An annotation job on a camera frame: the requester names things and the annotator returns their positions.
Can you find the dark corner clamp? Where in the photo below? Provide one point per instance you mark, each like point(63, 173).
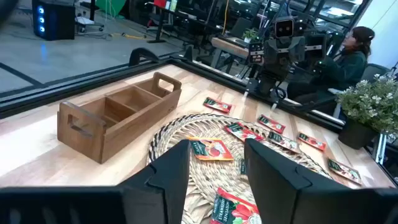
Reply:
point(188, 53)

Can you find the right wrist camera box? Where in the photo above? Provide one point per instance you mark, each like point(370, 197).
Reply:
point(284, 28)

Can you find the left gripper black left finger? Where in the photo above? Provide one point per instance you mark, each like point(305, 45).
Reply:
point(161, 193)

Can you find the person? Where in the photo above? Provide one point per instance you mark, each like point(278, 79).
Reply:
point(345, 68)

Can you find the black computer tower blue lights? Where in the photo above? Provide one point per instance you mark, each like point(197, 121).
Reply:
point(59, 21)

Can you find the wooden desk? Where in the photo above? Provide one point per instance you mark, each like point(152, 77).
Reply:
point(227, 46)

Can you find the green screen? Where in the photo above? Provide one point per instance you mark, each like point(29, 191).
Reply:
point(110, 6)

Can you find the orange tea sachet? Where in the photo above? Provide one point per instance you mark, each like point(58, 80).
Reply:
point(210, 149)
point(311, 141)

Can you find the round woven straw placemat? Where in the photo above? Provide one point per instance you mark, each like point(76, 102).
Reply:
point(211, 177)

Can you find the office chair base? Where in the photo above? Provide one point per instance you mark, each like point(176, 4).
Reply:
point(90, 23)

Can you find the wooden three-compartment box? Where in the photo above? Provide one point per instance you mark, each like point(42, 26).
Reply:
point(136, 133)

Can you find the small green potted plant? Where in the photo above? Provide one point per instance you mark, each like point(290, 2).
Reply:
point(250, 34)

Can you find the dark office chair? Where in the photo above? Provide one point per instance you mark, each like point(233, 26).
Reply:
point(374, 73)

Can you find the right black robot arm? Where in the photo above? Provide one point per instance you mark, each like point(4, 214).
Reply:
point(273, 77)

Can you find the black frame bracket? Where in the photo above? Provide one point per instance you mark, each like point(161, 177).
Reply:
point(141, 50)

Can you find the red tea sachet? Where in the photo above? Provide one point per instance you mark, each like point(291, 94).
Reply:
point(243, 131)
point(217, 104)
point(271, 123)
point(233, 210)

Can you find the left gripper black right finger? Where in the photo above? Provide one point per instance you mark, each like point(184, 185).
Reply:
point(280, 193)

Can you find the potted plant white flowers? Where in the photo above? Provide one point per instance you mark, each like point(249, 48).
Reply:
point(370, 102)

